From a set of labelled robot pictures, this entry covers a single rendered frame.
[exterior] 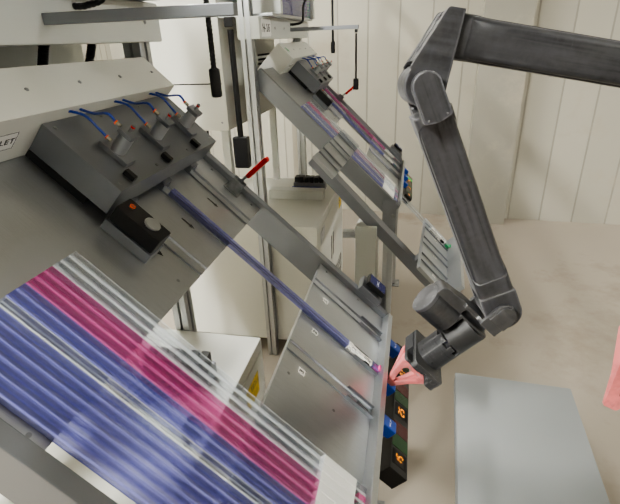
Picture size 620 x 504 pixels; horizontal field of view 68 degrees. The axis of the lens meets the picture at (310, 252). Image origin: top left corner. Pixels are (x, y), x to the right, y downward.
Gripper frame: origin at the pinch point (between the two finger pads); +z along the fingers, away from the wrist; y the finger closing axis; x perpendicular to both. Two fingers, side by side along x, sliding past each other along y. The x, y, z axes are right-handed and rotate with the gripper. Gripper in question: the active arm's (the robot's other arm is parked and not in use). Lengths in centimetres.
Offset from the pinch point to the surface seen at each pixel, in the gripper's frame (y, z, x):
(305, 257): -19.4, 2.8, -25.6
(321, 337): 2.6, 1.5, -16.4
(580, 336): -130, -7, 108
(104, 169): 16, -4, -59
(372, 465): 21.9, -0.2, -2.8
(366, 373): 1.8, 1.4, -5.1
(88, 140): 13, -4, -64
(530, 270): -197, -2, 102
